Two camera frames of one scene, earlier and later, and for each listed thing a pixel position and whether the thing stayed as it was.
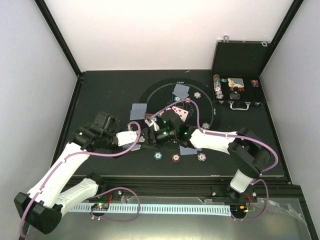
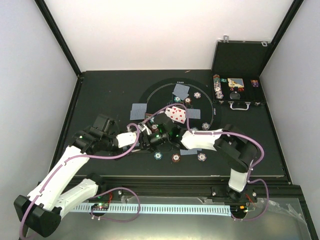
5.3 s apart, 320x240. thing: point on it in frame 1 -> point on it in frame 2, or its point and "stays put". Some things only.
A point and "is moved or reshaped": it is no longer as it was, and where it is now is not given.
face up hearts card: (182, 113) is moved or reshaped
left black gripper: (120, 149) stays put
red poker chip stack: (175, 157) stays put
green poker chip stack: (158, 155) stays put
